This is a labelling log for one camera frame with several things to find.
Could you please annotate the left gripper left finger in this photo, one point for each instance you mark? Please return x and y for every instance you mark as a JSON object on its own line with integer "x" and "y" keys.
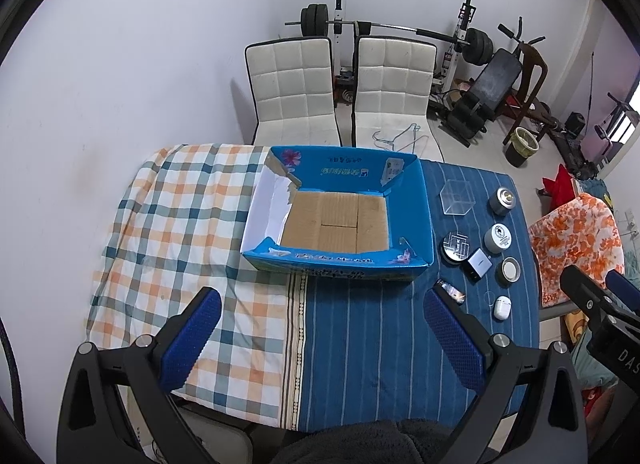
{"x": 94, "y": 426}

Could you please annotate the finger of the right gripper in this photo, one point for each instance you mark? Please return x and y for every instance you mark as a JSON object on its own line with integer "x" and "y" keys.
{"x": 594, "y": 301}
{"x": 623, "y": 289}

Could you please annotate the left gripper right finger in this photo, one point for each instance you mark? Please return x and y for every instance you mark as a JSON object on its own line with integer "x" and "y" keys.
{"x": 549, "y": 427}

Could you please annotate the white round tin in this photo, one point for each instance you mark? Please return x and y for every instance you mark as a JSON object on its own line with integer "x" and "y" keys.
{"x": 498, "y": 238}

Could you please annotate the silver tin gold lid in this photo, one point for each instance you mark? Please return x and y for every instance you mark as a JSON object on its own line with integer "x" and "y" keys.
{"x": 502, "y": 201}

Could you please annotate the clear acrylic cube box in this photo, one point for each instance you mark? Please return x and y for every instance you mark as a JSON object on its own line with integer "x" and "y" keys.
{"x": 457, "y": 197}

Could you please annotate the orange floral cushion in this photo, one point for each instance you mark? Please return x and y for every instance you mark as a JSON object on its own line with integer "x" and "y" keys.
{"x": 582, "y": 232}

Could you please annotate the white earbuds case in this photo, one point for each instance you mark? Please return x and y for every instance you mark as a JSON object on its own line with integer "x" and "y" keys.
{"x": 502, "y": 308}

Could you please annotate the red cloth item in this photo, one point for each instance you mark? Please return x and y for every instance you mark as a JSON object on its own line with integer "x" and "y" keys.
{"x": 560, "y": 189}

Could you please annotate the small shiny wrapped item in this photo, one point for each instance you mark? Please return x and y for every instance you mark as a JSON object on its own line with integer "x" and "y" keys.
{"x": 451, "y": 291}

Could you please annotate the green waste bin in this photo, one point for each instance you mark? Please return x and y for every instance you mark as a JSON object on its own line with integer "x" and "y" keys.
{"x": 522, "y": 145}

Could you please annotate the blue striped cloth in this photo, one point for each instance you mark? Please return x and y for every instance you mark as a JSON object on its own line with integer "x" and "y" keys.
{"x": 369, "y": 354}

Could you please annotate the black weight bench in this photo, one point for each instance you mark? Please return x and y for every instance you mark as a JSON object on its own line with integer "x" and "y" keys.
{"x": 480, "y": 103}

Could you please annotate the plaid checked cloth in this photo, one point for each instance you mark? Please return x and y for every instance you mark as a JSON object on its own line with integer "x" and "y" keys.
{"x": 177, "y": 229}

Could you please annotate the brown exercise bike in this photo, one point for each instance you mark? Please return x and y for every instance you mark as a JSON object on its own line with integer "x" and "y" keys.
{"x": 524, "y": 102}

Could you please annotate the blue cardboard box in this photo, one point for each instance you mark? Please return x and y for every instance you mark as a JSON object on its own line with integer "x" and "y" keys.
{"x": 337, "y": 211}

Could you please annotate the barbell with black plates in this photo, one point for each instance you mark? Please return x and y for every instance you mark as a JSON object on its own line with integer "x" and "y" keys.
{"x": 475, "y": 46}

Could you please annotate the right white padded chair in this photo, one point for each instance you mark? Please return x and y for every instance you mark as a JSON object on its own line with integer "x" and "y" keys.
{"x": 393, "y": 83}

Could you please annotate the white padded chair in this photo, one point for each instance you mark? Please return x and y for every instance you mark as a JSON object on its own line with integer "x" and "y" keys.
{"x": 292, "y": 88}
{"x": 393, "y": 83}

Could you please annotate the left white padded chair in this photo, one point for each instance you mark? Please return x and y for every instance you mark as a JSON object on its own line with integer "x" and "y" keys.
{"x": 292, "y": 88}

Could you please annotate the white barbell rack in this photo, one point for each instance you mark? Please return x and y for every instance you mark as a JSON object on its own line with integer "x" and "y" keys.
{"x": 337, "y": 33}

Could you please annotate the wire clothes hangers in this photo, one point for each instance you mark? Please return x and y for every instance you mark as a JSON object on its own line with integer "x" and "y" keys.
{"x": 411, "y": 139}

